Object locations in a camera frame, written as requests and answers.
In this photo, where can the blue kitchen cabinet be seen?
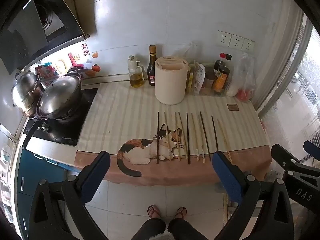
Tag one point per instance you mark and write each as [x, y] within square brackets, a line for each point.
[37, 172]

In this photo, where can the black glass gas stove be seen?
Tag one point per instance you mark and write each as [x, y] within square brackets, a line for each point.
[80, 127]

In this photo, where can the white cloud wall sticker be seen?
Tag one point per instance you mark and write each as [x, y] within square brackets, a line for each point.
[89, 61]

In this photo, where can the person's left leg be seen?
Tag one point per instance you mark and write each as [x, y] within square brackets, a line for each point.
[152, 226]

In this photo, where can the person's right leg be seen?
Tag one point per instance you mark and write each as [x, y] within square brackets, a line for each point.
[181, 226]

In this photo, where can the glass oil dispenser bottle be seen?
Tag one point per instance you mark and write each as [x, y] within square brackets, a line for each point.
[136, 78]

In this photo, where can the set of mixed chopsticks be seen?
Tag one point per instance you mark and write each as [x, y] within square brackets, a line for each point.
[157, 140]

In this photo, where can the red-capped dark bottle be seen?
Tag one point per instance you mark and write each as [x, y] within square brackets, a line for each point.
[219, 63]

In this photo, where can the dark thin chopstick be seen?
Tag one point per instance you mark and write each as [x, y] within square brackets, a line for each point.
[205, 136]

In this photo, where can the black range hood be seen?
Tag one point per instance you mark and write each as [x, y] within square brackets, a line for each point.
[37, 20]

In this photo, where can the cluster of colourful wall decorations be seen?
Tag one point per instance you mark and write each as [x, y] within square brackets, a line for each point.
[60, 66]

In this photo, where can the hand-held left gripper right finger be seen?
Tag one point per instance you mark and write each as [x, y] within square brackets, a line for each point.
[226, 177]

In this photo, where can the red tomatoes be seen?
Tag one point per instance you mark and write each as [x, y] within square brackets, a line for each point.
[243, 95]

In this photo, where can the cream chopstick holder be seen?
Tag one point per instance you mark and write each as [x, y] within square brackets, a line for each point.
[171, 85]

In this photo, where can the white seasoning packet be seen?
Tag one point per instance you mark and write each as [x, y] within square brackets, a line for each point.
[199, 76]

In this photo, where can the striped cat-print mat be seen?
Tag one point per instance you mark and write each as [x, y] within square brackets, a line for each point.
[120, 120]

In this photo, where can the dark sauce bottle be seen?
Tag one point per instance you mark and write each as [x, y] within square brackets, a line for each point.
[151, 72]

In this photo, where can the clear plastic organizer tray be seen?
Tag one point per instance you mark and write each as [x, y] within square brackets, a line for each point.
[207, 91]

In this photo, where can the sliding window frame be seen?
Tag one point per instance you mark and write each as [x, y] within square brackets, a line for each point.
[277, 80]

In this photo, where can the person's leg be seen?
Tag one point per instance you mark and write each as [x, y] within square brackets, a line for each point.
[181, 226]
[152, 226]

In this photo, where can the white wall socket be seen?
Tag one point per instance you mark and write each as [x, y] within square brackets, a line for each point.
[248, 45]
[236, 42]
[223, 38]

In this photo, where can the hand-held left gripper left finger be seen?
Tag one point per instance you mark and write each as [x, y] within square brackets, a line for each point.
[97, 177]

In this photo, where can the steel wok lid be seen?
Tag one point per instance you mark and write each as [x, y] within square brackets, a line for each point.
[58, 95]

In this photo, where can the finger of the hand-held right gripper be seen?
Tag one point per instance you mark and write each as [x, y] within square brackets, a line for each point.
[312, 150]
[285, 157]

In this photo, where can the steel stacked steamer pot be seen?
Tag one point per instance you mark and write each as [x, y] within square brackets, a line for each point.
[25, 92]

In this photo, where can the red apple wall sticker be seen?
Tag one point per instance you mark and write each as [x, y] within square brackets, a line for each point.
[96, 68]

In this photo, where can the yellow seasoning box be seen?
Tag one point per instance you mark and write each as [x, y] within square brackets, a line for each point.
[190, 81]

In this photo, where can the red seal wall sticker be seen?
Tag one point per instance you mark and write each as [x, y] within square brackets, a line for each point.
[85, 49]

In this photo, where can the clear plastic bag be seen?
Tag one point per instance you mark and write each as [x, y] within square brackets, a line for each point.
[246, 75]

